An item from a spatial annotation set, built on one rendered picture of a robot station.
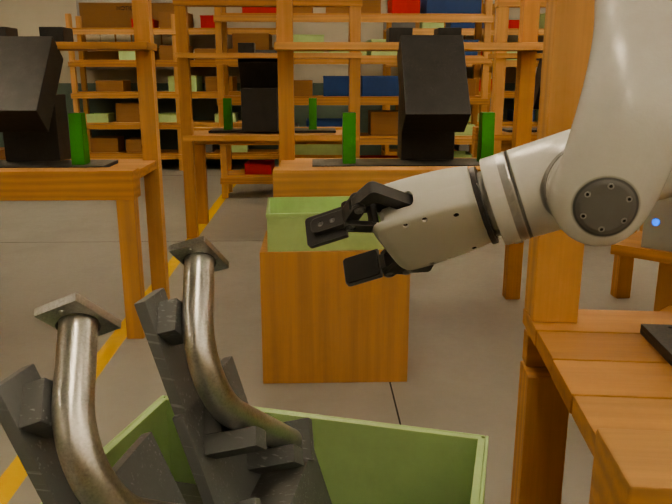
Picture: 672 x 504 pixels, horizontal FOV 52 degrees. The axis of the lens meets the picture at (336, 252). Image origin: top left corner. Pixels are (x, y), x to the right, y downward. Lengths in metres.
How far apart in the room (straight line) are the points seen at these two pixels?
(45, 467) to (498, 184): 0.43
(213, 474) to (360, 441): 0.20
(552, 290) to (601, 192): 0.90
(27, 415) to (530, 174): 0.44
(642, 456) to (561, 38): 0.75
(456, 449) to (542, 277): 0.65
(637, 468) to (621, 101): 0.53
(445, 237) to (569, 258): 0.80
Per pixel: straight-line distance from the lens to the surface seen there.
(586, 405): 1.13
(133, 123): 10.58
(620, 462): 0.95
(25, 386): 0.57
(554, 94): 1.37
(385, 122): 7.95
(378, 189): 0.60
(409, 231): 0.63
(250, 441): 0.70
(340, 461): 0.88
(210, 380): 0.66
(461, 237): 0.65
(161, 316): 0.68
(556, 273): 1.43
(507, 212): 0.62
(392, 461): 0.86
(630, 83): 0.55
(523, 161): 0.63
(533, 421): 1.54
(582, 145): 0.54
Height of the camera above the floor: 1.36
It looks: 14 degrees down
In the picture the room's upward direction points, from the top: straight up
